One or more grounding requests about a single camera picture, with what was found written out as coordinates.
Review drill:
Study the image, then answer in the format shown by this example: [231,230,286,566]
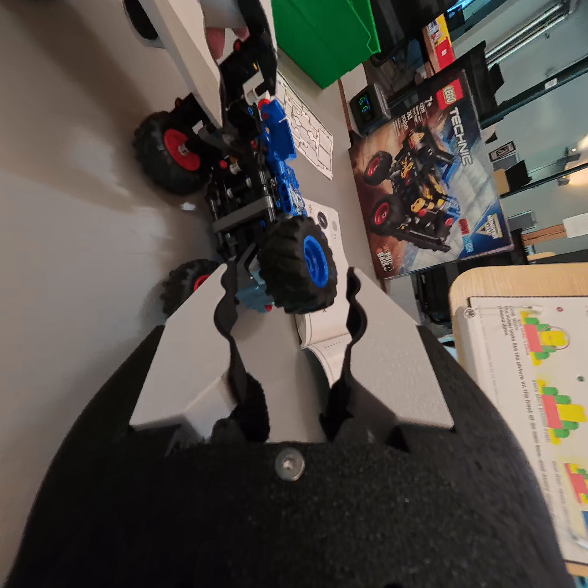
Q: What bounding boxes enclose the green plastic bin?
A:
[270,0,383,90]

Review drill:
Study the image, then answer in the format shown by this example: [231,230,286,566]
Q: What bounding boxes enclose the lego set box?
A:
[347,69,515,281]

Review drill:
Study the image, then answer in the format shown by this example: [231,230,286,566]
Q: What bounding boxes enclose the small colourful box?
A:
[421,13,457,73]

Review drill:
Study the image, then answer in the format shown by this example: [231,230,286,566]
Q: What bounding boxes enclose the blue rim lego wheel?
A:
[256,213,339,316]

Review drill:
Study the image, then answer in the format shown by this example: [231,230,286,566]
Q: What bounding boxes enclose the person's left hand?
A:
[204,25,251,60]

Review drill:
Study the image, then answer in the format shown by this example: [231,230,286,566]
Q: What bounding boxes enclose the blue lego monster truck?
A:
[132,89,339,319]

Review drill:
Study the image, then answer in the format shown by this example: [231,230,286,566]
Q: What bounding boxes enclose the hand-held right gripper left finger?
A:
[129,263,271,443]

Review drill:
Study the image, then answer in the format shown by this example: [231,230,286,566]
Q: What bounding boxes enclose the wooden board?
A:
[448,263,588,579]

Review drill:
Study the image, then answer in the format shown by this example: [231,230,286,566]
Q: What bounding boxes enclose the black timer device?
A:
[348,84,392,138]

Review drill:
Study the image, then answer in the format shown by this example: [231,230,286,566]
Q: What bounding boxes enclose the white sticker sheet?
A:
[275,73,334,181]

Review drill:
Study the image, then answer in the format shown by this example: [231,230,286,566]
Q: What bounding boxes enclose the lego instruction booklet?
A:
[294,201,356,391]

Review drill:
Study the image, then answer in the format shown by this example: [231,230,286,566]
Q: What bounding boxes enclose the printed instruction sheet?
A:
[463,295,588,567]

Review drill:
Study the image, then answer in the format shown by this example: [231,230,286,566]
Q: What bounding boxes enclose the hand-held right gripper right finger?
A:
[319,266,455,442]

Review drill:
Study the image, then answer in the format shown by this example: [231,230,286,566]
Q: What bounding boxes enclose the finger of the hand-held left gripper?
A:
[153,0,227,130]
[248,0,280,99]

